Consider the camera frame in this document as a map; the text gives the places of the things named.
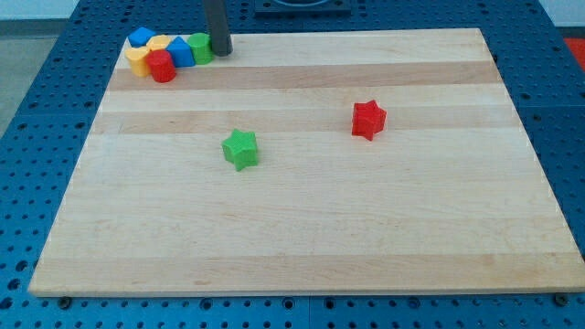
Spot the green star block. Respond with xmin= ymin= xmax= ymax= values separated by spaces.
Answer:
xmin=221 ymin=129 xmax=259 ymax=171

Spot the green cylinder block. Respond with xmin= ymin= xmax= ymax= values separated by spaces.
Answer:
xmin=186 ymin=33 xmax=214 ymax=65

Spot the red cylinder block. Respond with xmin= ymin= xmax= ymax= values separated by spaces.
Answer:
xmin=146 ymin=49 xmax=176 ymax=83

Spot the blue triangle block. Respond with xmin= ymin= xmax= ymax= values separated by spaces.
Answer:
xmin=165 ymin=37 xmax=196 ymax=68

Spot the yellow heart block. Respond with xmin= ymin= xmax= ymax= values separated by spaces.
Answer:
xmin=124 ymin=46 xmax=151 ymax=78

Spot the red star block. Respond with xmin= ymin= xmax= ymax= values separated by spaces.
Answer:
xmin=351 ymin=100 xmax=387 ymax=141

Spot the yellow hexagon block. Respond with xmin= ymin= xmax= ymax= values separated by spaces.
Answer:
xmin=146 ymin=35 xmax=172 ymax=51

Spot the blue cube block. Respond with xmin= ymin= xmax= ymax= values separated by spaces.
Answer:
xmin=128 ymin=27 xmax=156 ymax=48

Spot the wooden board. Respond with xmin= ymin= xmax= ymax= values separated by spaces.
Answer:
xmin=29 ymin=28 xmax=584 ymax=297

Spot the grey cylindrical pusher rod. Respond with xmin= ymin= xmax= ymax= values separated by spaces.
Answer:
xmin=202 ymin=0 xmax=233 ymax=57

